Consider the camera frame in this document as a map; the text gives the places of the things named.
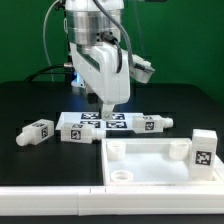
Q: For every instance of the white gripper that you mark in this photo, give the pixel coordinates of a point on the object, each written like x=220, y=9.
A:
x=112, y=88

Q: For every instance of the white square table top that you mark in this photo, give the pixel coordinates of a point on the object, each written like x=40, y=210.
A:
x=146, y=161

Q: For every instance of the black camera stand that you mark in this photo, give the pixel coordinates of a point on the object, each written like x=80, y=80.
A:
x=68, y=65

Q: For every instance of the white front obstacle wall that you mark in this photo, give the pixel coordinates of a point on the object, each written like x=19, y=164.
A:
x=116, y=200

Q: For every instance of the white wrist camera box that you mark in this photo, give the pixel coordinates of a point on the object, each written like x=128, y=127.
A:
x=143, y=71

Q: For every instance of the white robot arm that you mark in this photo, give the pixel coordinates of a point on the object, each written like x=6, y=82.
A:
x=85, y=23

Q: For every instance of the white marker base plate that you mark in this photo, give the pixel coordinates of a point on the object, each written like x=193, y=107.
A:
x=119, y=121

